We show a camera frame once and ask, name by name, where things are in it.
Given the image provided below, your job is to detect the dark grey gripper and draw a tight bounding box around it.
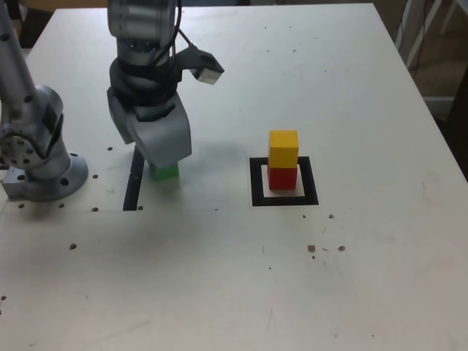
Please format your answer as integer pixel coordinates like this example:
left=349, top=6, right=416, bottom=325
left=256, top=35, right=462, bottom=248
left=106, top=87, right=194, bottom=171

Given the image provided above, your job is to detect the green cube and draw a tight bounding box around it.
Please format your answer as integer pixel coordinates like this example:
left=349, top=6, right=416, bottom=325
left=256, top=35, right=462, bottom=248
left=149, top=162, right=180, bottom=182

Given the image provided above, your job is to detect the yellow cube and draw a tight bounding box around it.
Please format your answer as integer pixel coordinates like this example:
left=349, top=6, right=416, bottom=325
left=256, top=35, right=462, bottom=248
left=268, top=129, right=300, bottom=169

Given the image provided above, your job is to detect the red cube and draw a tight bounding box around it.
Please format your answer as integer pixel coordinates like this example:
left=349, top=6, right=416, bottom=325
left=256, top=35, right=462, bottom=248
left=266, top=166, right=298, bottom=191

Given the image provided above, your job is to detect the black tape square outline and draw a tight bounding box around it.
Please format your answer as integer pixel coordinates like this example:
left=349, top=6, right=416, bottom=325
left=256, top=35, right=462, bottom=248
left=249, top=156, right=320, bottom=208

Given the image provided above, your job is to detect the black tape strip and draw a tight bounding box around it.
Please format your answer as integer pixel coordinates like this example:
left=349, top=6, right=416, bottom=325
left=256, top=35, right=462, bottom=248
left=122, top=148, right=144, bottom=212

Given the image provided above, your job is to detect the white furniture leg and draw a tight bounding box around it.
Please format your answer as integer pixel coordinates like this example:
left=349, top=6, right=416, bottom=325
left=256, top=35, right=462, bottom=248
left=404, top=0, right=439, bottom=70
left=437, top=0, right=462, bottom=37

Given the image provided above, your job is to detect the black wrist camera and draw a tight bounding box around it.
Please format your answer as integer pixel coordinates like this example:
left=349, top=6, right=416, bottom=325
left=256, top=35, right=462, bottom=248
left=182, top=46, right=225, bottom=86

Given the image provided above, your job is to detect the black camera cable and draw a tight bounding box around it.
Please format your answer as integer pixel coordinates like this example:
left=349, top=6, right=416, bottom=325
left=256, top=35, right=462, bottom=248
left=155, top=0, right=197, bottom=69

